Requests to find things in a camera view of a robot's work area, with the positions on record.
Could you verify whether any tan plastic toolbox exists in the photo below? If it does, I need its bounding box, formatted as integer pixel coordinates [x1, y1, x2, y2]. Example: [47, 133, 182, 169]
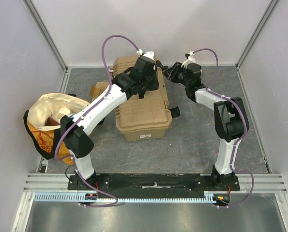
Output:
[115, 67, 181, 142]

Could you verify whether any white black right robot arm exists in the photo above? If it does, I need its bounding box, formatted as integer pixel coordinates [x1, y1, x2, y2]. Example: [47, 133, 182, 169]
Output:
[163, 62, 249, 190]

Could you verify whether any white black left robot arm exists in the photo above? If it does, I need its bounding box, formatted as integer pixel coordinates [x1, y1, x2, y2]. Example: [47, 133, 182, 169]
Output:
[61, 52, 159, 190]

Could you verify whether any brown cardboard box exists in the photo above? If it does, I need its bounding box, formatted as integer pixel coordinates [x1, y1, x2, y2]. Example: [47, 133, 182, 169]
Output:
[90, 82, 109, 101]

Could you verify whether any white paper roll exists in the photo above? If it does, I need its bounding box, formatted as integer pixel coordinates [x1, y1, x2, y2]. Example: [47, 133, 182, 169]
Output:
[55, 107, 72, 119]

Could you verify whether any yellow canvas tote bag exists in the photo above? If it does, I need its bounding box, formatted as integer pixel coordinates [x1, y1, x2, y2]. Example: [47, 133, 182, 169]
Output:
[23, 93, 89, 160]

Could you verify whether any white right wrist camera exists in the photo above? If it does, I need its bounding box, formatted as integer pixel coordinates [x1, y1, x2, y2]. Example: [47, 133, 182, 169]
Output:
[181, 51, 196, 68]

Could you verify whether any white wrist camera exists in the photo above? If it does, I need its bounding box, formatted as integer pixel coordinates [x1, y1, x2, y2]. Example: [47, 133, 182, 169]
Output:
[136, 49, 155, 62]
[181, 51, 196, 68]

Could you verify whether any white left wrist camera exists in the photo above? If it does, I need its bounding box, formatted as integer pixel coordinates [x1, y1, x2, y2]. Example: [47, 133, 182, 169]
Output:
[136, 49, 155, 62]

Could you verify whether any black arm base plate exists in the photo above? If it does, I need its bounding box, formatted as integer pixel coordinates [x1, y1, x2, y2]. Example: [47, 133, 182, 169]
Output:
[67, 173, 241, 194]

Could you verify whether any grey slotted cable duct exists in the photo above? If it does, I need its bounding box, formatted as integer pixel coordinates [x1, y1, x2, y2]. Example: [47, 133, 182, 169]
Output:
[34, 192, 216, 203]

